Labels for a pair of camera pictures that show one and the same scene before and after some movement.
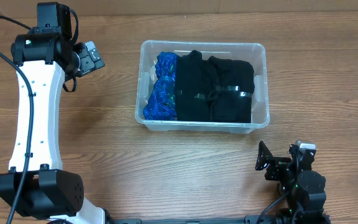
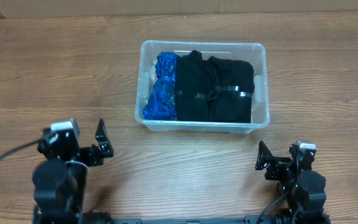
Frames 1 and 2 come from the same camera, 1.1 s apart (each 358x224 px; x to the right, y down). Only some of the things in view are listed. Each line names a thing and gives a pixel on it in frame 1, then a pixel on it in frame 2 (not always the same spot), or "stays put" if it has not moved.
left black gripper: x=81 y=59 → x=95 y=150
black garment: x=192 y=88 stays put
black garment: x=232 y=85 stays put
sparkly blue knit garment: x=162 y=104 stays put
